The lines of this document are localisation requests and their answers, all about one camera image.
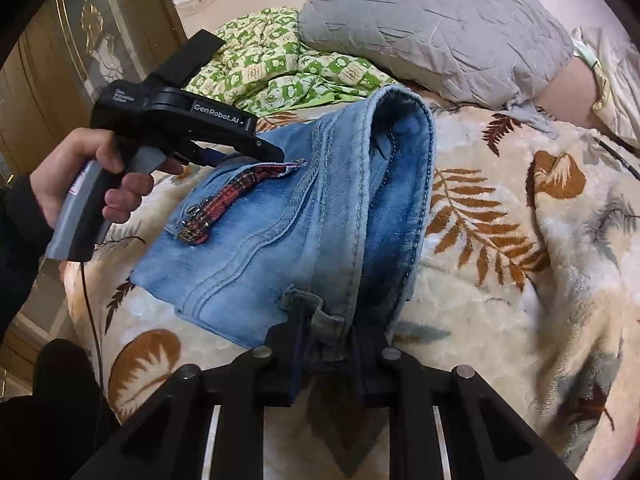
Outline person's dark clothed leg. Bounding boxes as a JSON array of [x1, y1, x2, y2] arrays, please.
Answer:
[[0, 338, 123, 480]]

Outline thin black cable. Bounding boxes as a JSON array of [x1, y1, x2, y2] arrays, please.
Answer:
[[594, 136, 640, 181]]

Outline grey pillow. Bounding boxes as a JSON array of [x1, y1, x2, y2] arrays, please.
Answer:
[[297, 0, 575, 136]]

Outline pink beige pillow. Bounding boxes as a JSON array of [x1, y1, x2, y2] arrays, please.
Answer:
[[537, 25, 640, 150]]

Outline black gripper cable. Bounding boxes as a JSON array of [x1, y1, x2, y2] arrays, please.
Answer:
[[79, 259, 107, 396]]

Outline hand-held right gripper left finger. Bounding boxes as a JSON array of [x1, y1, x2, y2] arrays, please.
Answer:
[[70, 292, 313, 480]]

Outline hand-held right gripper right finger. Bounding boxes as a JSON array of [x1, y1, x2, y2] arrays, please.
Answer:
[[350, 327, 568, 480]]

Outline person's left hand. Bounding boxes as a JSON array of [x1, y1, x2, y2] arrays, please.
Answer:
[[30, 127, 183, 227]]

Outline beige leaf-print blanket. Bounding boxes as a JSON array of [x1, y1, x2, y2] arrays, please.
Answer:
[[60, 95, 640, 480]]

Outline blue denim pants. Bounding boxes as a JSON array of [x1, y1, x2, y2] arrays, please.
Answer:
[[130, 85, 436, 363]]

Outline person's left forearm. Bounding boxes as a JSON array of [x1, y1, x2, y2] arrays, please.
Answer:
[[0, 174, 53, 333]]

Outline brown wooden wardrobe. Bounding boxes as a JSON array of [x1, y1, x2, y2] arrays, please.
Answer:
[[0, 0, 188, 401]]

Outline green checked quilt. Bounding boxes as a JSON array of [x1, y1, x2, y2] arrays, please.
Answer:
[[182, 6, 401, 117]]

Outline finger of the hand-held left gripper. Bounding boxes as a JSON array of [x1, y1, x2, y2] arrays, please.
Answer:
[[175, 141, 242, 168]]

